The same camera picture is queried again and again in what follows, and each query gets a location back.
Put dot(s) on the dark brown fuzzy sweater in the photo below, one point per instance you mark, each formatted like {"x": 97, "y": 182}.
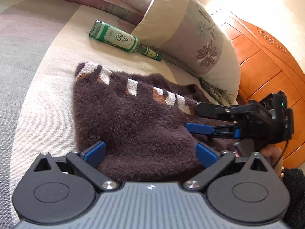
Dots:
{"x": 142, "y": 120}

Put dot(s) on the person right forearm black sleeve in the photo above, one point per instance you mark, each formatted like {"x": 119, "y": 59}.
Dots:
{"x": 294, "y": 181}

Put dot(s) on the person right hand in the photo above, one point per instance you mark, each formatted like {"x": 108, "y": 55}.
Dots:
{"x": 274, "y": 153}

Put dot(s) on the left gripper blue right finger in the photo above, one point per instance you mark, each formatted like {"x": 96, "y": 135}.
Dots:
{"x": 215, "y": 164}

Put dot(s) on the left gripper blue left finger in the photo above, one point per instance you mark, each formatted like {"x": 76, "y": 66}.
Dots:
{"x": 84, "y": 165}

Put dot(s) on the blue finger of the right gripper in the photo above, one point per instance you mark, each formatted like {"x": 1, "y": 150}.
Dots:
{"x": 208, "y": 110}
{"x": 202, "y": 128}

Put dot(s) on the green glass bottle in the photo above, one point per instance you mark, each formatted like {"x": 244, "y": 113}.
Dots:
{"x": 111, "y": 35}

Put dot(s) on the striped pastel bed sheet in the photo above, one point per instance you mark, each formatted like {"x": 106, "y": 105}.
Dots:
{"x": 42, "y": 43}

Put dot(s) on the floral cream pillow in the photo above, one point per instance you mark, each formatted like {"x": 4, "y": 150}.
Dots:
{"x": 185, "y": 33}

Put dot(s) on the orange wooden headboard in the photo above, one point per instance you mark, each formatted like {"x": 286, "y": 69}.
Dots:
{"x": 267, "y": 67}

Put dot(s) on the dark green patterned packet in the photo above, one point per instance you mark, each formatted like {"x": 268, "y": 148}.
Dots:
{"x": 217, "y": 94}

